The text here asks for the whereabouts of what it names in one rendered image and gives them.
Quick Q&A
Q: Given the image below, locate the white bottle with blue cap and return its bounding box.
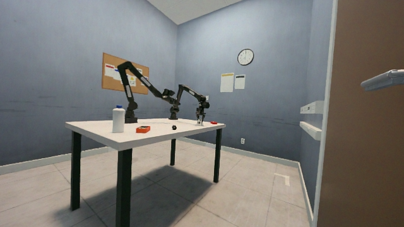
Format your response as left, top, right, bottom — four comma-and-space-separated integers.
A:
112, 105, 125, 133

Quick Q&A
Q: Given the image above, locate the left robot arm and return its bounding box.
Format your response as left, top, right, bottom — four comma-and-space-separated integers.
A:
169, 84, 210, 120

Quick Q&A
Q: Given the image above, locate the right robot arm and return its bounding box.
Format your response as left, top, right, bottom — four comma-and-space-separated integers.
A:
117, 61, 175, 120

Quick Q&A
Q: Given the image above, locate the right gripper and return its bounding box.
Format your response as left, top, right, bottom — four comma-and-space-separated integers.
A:
166, 98, 181, 105

